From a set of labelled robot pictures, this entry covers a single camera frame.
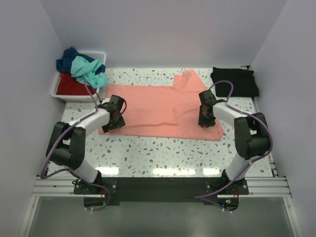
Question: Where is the pink t shirt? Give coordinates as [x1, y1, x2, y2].
[106, 70, 224, 141]

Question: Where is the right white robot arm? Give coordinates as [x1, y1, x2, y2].
[198, 90, 273, 194]

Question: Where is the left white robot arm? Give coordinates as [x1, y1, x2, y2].
[40, 95, 127, 194]

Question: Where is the teal t shirt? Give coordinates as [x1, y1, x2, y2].
[70, 56, 108, 88]

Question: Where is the red t shirt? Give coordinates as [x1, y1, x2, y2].
[56, 73, 95, 96]

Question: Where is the folded black t shirt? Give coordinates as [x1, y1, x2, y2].
[210, 67, 259, 97]

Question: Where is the white plastic laundry basket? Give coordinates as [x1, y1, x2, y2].
[50, 50, 107, 102]

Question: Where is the navy blue t shirt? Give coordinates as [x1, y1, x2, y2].
[56, 47, 95, 73]

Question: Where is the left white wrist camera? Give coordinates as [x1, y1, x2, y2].
[101, 97, 110, 105]

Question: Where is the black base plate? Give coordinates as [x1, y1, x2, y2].
[72, 177, 249, 211]

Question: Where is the aluminium frame rail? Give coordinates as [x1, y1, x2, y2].
[31, 177, 291, 198]

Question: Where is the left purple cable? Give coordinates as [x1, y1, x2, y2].
[39, 79, 112, 212]

